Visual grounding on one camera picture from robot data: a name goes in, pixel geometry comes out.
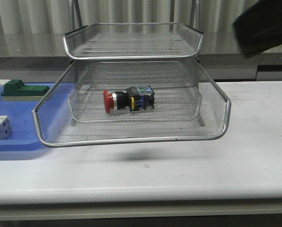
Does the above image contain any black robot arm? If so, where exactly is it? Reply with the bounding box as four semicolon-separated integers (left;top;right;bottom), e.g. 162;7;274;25
232;0;282;58

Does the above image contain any green terminal block module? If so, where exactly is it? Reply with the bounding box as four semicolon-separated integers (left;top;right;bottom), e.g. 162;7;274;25
0;79;50;101

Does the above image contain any blue plastic tray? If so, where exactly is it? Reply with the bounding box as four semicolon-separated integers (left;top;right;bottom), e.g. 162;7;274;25
0;82;74;151

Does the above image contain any red emergency stop push button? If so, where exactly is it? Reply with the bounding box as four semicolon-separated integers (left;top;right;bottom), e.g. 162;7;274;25
103;86;155;114

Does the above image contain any grey metal rack frame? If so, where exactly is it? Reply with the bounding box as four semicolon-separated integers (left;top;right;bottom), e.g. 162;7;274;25
69;0;206;127

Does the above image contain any mesh rack tray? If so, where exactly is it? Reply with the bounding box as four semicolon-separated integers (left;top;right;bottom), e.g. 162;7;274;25
68;89;202;123
32;59;231;148
62;22;204;60

